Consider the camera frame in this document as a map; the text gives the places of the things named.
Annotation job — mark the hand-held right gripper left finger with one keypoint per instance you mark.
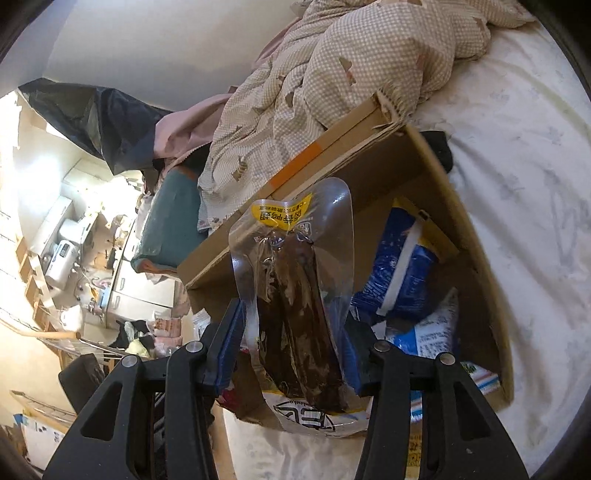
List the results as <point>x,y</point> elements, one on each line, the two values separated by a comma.
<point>226,341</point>

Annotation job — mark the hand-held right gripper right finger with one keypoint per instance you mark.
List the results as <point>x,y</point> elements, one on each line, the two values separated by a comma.
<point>364,374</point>

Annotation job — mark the clear vacuum pack brown meat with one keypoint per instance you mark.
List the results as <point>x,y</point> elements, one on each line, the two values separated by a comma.
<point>300,323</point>

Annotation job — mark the brown cardboard box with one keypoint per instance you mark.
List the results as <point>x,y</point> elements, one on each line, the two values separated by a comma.
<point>369,166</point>

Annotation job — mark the white bag black print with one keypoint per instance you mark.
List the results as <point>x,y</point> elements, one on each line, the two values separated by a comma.
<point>318,422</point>

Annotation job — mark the white blue text bag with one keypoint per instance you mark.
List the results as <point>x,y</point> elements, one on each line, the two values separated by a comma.
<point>429,337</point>

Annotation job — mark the pile of clothes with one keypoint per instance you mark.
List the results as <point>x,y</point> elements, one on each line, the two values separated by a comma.
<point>138,339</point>

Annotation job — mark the white drawer cabinet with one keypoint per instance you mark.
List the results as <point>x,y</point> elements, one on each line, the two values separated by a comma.
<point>138,286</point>

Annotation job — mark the large yellow blue snack bag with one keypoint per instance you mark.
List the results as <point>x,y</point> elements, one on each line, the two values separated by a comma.
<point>397,263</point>

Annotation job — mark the white green printed packet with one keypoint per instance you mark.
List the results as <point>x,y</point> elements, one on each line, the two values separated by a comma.
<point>480,378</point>

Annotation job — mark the teal pillow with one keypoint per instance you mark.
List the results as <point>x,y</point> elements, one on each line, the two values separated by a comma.
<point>171,221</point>

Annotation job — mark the black chair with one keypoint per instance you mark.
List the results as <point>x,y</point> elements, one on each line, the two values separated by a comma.
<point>81,378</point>

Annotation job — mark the white desktop appliance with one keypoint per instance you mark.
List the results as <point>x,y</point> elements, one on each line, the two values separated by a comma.
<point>62,258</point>

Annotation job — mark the pink cloth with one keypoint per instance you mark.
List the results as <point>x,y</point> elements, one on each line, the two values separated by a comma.
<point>184,129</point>

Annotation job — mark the black cloth item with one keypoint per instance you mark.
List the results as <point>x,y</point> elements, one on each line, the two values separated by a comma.
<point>438,147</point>

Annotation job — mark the checkered beige blanket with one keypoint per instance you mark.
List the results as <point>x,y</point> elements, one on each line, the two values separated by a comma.
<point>369,55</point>

